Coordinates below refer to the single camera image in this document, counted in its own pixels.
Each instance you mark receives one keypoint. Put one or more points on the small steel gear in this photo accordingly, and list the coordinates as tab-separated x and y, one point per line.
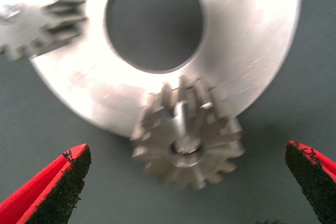
267	222
26	24

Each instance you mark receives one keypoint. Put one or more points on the round metal plate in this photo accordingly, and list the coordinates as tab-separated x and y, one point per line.
236	64

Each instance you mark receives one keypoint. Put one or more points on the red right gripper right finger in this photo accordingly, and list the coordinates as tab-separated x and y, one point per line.
315	182

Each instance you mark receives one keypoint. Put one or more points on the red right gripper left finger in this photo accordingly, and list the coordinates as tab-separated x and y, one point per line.
39	197

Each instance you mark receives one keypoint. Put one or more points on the dark grey table cloth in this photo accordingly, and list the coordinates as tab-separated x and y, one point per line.
39	103

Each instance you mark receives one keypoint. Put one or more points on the large steel gear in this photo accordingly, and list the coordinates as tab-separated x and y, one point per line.
215	155

